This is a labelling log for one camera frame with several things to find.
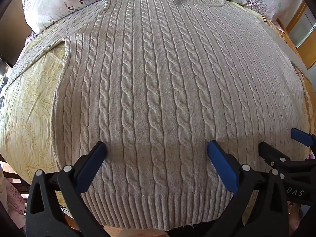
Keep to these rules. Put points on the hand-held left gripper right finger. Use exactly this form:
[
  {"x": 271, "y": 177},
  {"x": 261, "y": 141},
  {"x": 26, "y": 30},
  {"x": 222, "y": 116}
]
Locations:
[{"x": 222, "y": 164}]

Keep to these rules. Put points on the purple-flowered white pillow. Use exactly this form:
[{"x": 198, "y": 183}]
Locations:
[{"x": 306, "y": 54}]

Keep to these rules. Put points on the yellow patterned bed sheet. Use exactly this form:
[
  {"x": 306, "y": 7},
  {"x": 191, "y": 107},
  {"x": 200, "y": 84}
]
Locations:
[{"x": 29, "y": 108}]

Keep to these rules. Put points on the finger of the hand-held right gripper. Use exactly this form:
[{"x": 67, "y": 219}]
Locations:
[
  {"x": 301, "y": 137},
  {"x": 274, "y": 154}
]

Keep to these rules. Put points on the pink floral cloth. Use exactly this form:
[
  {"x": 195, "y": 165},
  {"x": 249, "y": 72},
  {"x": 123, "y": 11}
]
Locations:
[{"x": 12, "y": 197}]

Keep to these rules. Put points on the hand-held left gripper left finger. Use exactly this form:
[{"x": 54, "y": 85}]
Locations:
[{"x": 92, "y": 161}]

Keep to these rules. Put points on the white floral pillow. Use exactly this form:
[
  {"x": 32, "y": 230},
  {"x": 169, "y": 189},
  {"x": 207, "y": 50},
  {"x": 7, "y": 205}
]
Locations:
[{"x": 61, "y": 2}]

